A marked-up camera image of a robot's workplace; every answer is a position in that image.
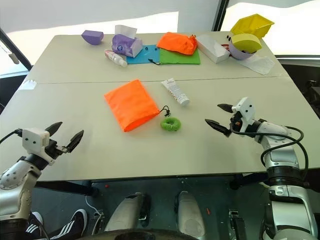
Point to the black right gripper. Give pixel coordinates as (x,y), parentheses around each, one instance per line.
(236,122)

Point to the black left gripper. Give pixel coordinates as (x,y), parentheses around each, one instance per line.
(53,148)

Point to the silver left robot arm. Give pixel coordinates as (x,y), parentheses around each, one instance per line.
(15,180)

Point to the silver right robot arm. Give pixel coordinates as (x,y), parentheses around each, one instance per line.
(280,155)

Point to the white plastic bag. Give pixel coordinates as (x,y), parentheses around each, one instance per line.
(260,63)

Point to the white cream tube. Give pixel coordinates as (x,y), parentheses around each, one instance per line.
(175,91)

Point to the green fuzzy scrunchie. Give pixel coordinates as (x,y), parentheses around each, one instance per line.
(165,125)

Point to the white tape strip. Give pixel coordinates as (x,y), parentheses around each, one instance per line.
(28,85)

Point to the lavender bowl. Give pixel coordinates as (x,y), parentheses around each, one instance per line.
(237,53)

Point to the white cardboard box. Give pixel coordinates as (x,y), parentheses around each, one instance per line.
(213,48)

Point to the black striped sneaker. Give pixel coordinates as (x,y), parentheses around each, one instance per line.
(71,225)
(33,226)

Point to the small clear pink bottle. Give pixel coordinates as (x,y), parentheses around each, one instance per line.
(115,58)

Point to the black equipment beside table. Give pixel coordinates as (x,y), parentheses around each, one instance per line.
(312,95)

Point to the yellow plastic bin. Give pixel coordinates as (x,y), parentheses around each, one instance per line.
(252,23)

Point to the grey rounded robot leg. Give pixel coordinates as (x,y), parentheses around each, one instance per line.
(125,212)
(190,215)

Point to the purple plastic bin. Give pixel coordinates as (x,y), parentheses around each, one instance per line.
(92,37)

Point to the dark vertical pillar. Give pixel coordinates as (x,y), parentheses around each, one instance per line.
(220,15)

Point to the purple tissue pack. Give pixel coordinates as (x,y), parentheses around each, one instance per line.
(123,43)

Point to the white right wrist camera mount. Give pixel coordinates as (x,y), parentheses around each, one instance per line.
(246,110)

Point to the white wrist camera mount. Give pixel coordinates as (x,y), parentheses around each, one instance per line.
(246,110)
(33,138)

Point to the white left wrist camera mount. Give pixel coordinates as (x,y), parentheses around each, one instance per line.
(33,138)

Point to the dark slanted frame bar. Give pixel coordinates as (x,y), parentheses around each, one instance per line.
(15,47)

